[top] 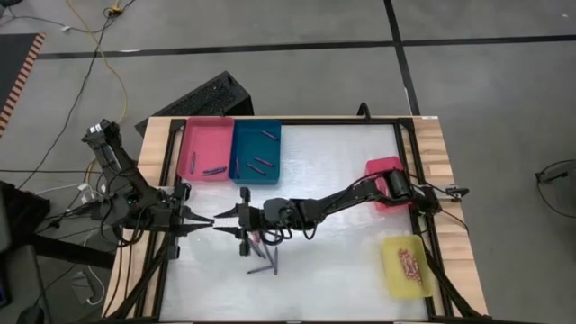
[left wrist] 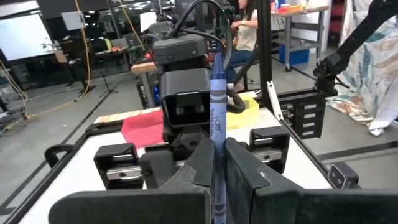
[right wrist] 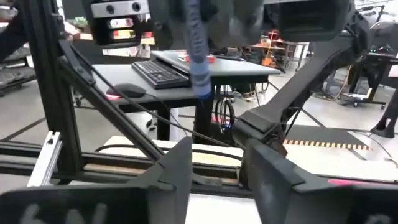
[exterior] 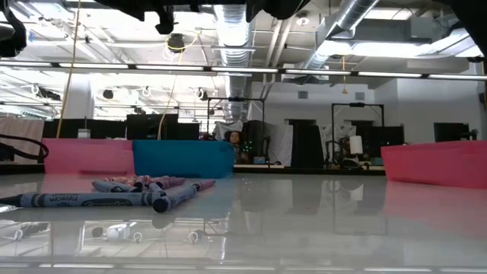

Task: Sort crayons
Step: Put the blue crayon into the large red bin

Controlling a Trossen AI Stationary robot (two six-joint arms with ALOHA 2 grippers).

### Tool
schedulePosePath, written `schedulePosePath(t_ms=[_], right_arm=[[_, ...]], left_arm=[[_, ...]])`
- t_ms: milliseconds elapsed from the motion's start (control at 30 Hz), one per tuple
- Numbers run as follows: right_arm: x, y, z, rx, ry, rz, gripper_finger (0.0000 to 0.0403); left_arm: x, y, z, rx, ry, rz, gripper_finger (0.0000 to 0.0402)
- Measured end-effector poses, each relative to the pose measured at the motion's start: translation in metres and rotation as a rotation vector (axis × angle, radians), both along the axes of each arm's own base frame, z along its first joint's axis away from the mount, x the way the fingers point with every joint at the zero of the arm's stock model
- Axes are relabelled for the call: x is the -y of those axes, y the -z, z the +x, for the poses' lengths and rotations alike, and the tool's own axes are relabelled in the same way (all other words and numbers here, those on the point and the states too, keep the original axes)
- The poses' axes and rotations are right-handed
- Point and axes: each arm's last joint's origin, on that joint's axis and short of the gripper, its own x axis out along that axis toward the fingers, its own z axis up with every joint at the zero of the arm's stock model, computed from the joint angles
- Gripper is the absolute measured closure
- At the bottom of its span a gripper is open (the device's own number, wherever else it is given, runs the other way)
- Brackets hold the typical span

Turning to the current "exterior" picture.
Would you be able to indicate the black partition wall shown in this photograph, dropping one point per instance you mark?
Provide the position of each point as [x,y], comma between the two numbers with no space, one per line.
[152,127]

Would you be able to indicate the black cabinet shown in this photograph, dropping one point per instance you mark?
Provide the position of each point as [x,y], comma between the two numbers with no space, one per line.
[306,144]

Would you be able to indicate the black ceiling dome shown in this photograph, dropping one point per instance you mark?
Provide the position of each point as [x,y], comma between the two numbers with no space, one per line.
[176,42]

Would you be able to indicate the white bucket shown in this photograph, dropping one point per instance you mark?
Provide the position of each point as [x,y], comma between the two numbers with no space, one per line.
[84,133]

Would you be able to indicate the white paper roll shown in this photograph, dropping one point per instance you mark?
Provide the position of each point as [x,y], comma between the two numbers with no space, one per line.
[355,144]

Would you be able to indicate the black monitor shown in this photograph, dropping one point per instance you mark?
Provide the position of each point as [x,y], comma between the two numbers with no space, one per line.
[451,131]
[386,139]

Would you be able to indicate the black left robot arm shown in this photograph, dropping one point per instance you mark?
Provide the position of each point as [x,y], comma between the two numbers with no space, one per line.
[11,34]

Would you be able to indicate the long ceiling light strip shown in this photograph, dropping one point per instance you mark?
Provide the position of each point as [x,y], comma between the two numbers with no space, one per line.
[167,67]
[392,74]

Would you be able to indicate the large pink plastic tray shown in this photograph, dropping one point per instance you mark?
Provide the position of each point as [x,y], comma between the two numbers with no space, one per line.
[87,158]

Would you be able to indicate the red crayon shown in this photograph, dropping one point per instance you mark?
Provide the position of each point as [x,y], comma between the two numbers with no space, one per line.
[118,179]

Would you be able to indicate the round ceiling lamp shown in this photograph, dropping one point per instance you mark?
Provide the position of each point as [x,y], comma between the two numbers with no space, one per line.
[302,18]

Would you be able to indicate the blue plastic tray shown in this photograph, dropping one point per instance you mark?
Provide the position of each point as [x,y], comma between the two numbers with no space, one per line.
[182,160]

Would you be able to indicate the person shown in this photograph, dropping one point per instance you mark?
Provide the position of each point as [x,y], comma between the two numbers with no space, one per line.
[236,141]

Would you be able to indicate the beige curtain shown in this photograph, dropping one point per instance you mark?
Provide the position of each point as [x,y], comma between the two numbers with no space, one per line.
[23,129]

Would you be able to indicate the small pink plastic tray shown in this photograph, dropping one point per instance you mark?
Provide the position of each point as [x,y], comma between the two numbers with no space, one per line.
[437,163]

